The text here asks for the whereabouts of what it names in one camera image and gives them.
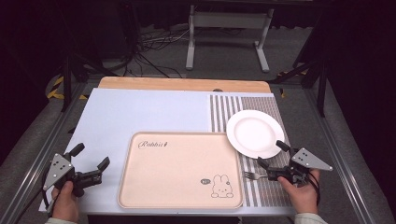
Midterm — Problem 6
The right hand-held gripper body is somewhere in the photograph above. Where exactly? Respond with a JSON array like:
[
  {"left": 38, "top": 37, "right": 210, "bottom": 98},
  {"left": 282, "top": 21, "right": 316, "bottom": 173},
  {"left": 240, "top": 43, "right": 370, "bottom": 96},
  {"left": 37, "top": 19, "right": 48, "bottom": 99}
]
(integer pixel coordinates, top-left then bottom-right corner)
[{"left": 266, "top": 147, "right": 333, "bottom": 188}]

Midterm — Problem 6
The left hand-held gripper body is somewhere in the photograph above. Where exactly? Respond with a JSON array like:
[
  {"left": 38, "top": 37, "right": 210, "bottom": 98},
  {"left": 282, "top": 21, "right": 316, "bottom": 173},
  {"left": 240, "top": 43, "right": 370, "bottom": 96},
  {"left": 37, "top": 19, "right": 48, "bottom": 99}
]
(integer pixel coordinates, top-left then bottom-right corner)
[{"left": 43, "top": 152, "right": 104, "bottom": 198}]

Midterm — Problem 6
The silver metal fork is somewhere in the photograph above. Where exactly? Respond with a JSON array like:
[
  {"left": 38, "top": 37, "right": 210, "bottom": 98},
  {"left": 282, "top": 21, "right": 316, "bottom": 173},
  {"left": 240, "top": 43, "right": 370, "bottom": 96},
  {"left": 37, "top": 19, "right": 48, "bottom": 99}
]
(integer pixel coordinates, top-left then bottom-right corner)
[{"left": 243, "top": 171, "right": 269, "bottom": 182}]

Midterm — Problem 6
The person's left hand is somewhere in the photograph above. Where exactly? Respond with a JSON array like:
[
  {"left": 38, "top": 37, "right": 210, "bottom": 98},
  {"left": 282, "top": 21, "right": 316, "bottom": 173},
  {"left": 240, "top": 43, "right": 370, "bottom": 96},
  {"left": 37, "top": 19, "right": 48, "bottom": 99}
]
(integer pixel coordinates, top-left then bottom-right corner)
[{"left": 50, "top": 180, "right": 80, "bottom": 223}]

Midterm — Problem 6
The person's right hand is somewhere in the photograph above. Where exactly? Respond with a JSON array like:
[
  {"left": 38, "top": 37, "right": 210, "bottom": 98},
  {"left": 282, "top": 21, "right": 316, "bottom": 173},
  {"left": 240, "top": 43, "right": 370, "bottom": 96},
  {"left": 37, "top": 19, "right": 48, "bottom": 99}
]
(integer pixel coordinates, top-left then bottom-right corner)
[{"left": 277, "top": 168, "right": 321, "bottom": 216}]

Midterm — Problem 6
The grey striped placemat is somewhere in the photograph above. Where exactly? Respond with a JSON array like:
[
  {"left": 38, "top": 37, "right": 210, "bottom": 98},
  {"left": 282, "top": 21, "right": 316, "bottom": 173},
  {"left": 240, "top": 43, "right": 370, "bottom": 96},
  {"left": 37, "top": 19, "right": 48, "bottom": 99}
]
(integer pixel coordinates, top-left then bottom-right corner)
[{"left": 208, "top": 93, "right": 292, "bottom": 208}]

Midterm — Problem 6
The white round plate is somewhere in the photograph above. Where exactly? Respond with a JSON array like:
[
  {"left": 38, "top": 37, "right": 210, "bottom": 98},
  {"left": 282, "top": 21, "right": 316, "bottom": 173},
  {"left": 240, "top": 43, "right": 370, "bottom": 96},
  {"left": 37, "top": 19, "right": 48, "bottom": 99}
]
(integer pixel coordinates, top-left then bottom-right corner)
[{"left": 225, "top": 108, "right": 286, "bottom": 160}]

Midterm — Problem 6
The yellow black floor tape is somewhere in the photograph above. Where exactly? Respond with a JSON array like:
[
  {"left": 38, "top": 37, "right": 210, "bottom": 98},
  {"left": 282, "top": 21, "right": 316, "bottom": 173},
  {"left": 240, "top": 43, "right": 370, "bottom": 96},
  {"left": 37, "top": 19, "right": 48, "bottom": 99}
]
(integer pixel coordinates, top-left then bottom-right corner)
[{"left": 46, "top": 75, "right": 90, "bottom": 101}]

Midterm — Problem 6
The black tripod stand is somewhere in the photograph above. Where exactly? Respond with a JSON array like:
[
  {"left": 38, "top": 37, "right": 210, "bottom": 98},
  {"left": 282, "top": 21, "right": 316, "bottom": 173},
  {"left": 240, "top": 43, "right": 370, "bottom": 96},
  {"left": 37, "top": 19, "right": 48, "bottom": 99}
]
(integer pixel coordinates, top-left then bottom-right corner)
[
  {"left": 59, "top": 50, "right": 118, "bottom": 114},
  {"left": 270, "top": 17, "right": 329, "bottom": 119}
]

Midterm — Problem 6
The pale blue table sheet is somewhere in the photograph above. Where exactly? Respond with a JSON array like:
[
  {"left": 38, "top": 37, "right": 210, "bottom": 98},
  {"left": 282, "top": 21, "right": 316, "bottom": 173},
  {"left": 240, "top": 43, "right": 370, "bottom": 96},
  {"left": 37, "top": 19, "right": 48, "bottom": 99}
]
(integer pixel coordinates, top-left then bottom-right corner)
[{"left": 38, "top": 87, "right": 297, "bottom": 217}]

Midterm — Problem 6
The beige rabbit print tray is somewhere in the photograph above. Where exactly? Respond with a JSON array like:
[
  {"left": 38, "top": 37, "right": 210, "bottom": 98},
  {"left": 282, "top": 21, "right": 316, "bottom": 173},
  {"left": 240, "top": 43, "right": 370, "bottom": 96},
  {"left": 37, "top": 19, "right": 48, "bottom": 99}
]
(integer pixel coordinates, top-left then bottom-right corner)
[{"left": 117, "top": 131, "right": 245, "bottom": 210}]

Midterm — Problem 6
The white metal stand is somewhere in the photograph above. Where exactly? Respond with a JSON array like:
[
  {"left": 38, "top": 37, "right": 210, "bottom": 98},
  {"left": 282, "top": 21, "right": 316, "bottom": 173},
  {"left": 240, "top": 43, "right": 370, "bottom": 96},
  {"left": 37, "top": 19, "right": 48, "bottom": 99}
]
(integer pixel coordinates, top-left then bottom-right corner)
[{"left": 185, "top": 4, "right": 276, "bottom": 74}]

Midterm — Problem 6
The aluminium frame rail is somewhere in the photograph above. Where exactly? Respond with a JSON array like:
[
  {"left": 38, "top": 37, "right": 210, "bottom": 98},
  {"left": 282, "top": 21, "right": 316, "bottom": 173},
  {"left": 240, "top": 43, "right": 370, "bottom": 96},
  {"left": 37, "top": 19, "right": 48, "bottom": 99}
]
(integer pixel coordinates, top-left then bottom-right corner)
[
  {"left": 0, "top": 81, "right": 89, "bottom": 224},
  {"left": 303, "top": 87, "right": 376, "bottom": 224}
]

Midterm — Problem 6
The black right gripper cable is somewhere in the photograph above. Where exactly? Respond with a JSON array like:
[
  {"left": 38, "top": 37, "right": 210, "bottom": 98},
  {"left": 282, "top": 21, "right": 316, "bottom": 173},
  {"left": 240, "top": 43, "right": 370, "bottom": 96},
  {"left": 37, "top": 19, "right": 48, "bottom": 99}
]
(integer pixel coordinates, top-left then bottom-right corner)
[{"left": 306, "top": 170, "right": 322, "bottom": 207}]

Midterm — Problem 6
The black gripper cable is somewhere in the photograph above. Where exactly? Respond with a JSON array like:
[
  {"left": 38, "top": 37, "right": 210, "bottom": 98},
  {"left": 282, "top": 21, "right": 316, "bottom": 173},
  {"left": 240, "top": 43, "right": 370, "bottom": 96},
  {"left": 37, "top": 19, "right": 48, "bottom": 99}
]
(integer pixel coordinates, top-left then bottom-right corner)
[
  {"left": 41, "top": 186, "right": 56, "bottom": 217},
  {"left": 306, "top": 170, "right": 322, "bottom": 207}
]

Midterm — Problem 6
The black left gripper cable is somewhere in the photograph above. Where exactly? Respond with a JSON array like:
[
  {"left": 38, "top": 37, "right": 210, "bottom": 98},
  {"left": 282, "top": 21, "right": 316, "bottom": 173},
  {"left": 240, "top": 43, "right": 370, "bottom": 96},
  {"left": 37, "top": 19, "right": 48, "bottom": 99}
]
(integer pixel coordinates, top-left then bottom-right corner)
[{"left": 41, "top": 186, "right": 56, "bottom": 217}]

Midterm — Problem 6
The bundle of floor cables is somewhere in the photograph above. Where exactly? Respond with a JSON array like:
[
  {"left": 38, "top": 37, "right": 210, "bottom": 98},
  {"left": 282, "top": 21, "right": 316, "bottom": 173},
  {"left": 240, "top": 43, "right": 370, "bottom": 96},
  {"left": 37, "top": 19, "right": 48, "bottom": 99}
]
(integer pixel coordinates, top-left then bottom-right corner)
[{"left": 122, "top": 26, "right": 191, "bottom": 79}]

